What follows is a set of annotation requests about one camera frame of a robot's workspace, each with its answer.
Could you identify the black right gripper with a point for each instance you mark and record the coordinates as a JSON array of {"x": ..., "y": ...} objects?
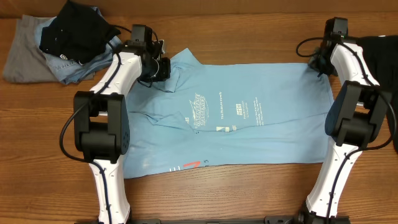
[{"x": 321, "y": 66}]

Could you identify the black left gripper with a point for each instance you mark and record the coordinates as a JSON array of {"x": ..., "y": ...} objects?
[{"x": 164, "y": 73}]

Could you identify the light blue printed t-shirt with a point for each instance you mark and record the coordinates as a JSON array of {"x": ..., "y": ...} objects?
[{"x": 212, "y": 115}]

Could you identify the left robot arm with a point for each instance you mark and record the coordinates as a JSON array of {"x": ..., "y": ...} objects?
[{"x": 101, "y": 125}]

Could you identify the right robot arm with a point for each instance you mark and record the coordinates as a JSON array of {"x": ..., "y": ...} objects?
[{"x": 353, "y": 121}]

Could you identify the black garment at right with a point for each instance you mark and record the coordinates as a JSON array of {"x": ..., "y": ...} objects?
[{"x": 380, "y": 55}]

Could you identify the black folded garment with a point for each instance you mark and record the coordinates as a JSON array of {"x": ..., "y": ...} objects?
[{"x": 77, "y": 33}]

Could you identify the folded blue denim jeans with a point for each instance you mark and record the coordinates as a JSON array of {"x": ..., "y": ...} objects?
[{"x": 70, "y": 71}]

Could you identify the grey folded garment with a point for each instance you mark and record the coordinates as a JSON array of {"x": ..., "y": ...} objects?
[{"x": 25, "y": 62}]

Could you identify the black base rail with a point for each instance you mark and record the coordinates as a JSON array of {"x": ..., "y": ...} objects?
[{"x": 211, "y": 221}]

